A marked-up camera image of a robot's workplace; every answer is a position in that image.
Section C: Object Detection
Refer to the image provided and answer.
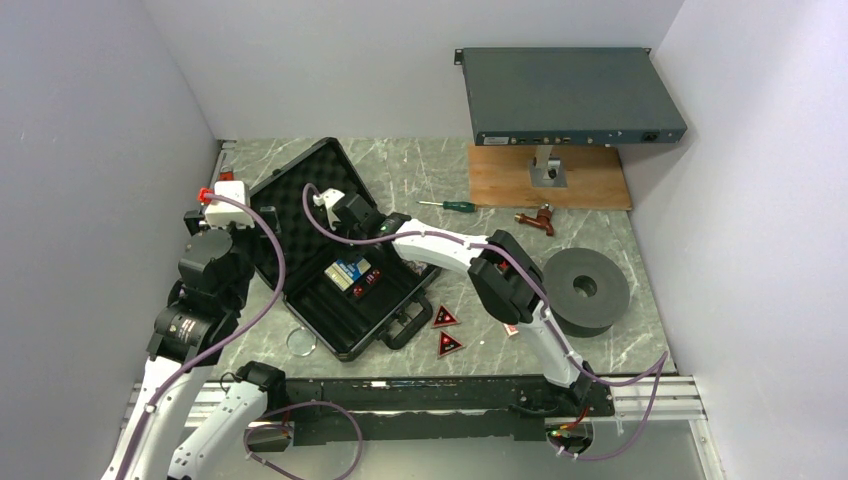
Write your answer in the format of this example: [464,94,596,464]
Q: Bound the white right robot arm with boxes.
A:
[305,189,590,415]

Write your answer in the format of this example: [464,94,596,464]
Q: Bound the red dice set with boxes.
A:
[352,268,382,298]

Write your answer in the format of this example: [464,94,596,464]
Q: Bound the red-handled adjustable wrench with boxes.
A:
[216,152,234,181]

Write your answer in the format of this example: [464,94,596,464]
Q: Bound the green-handled screwdriver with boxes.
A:
[418,200,477,213]

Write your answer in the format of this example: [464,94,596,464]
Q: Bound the red playing card deck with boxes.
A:
[503,324,519,337]

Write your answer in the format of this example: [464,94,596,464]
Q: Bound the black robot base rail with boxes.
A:
[263,374,615,446]

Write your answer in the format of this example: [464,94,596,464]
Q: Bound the grey rack-mount network device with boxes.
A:
[454,47,688,146]

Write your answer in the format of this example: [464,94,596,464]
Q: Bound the lower red all-in triangle button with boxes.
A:
[437,331,465,358]

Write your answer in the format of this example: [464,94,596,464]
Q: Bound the poker chip roll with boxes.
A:
[404,261,429,276]

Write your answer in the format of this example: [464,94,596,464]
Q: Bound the upper red triangle button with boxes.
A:
[431,305,461,329]

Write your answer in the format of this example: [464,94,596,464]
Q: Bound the left clear round disc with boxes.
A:
[286,327,317,357]

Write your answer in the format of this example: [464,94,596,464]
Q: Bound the black foam-lined carrying case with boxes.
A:
[250,137,441,362]

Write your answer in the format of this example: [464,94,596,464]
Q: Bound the plywood base board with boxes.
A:
[468,145,633,211]

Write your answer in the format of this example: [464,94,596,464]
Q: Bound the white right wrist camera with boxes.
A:
[312,188,346,229]

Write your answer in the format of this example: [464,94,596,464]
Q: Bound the blue playing card deck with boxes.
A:
[324,257,371,291]

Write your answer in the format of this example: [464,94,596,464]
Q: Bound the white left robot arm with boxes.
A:
[103,206,289,479]

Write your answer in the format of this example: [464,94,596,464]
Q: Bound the metal device stand bracket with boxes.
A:
[528,145,567,188]

